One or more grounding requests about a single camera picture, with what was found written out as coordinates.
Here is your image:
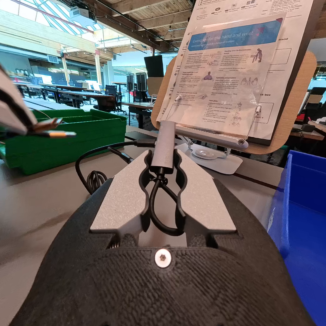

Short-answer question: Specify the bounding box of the tan board panel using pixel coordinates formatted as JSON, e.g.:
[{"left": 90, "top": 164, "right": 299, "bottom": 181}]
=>
[{"left": 147, "top": 77, "right": 163, "bottom": 97}]

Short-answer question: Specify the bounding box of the black hub cable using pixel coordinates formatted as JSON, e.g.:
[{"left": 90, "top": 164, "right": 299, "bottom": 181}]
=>
[{"left": 148, "top": 173, "right": 185, "bottom": 236}]

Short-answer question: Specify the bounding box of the white instruction sheet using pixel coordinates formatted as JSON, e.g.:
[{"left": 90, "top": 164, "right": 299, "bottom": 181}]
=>
[{"left": 156, "top": 0, "right": 317, "bottom": 140}]

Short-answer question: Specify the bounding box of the orange-tipped braided cable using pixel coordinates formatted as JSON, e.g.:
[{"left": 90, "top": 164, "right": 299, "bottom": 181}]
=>
[{"left": 31, "top": 117, "right": 77, "bottom": 139}]

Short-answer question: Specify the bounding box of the black office chair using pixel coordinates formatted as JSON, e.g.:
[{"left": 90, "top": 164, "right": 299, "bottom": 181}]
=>
[{"left": 105, "top": 85, "right": 127, "bottom": 115}]

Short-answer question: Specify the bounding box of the green plastic bin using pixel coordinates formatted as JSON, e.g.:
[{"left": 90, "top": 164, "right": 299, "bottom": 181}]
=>
[{"left": 0, "top": 109, "right": 127, "bottom": 176}]

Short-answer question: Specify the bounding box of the black table cable cover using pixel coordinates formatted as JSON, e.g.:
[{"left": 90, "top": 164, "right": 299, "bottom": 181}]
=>
[{"left": 125, "top": 131, "right": 159, "bottom": 141}]

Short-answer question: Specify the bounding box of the dark wooden desk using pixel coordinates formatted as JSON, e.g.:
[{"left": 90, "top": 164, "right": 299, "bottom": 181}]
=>
[{"left": 58, "top": 90, "right": 115, "bottom": 111}]

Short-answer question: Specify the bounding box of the white ceiling unit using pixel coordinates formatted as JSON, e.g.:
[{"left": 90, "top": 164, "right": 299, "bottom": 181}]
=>
[{"left": 69, "top": 6, "right": 90, "bottom": 21}]

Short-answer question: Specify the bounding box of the black standing panel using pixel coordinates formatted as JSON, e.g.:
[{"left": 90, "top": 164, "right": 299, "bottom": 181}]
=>
[{"left": 144, "top": 55, "right": 164, "bottom": 78}]

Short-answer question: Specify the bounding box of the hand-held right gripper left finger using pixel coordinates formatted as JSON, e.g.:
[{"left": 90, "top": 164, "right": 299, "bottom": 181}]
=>
[{"left": 90, "top": 150, "right": 151, "bottom": 241}]

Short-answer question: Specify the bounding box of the black usb-c cable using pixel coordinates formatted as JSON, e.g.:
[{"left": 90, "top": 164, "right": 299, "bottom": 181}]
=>
[{"left": 75, "top": 139, "right": 157, "bottom": 196}]

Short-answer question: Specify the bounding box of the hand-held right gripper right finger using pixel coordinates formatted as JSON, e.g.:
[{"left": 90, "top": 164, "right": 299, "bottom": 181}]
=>
[{"left": 175, "top": 149, "right": 237, "bottom": 233}]

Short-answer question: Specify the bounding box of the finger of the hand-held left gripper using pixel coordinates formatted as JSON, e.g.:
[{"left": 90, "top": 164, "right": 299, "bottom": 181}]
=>
[
  {"left": 0, "top": 65, "right": 39, "bottom": 126},
  {"left": 0, "top": 100, "right": 29, "bottom": 135}
]

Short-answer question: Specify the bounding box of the blue plastic bin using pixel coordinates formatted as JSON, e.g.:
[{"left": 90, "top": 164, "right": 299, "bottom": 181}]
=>
[{"left": 266, "top": 150, "right": 326, "bottom": 326}]

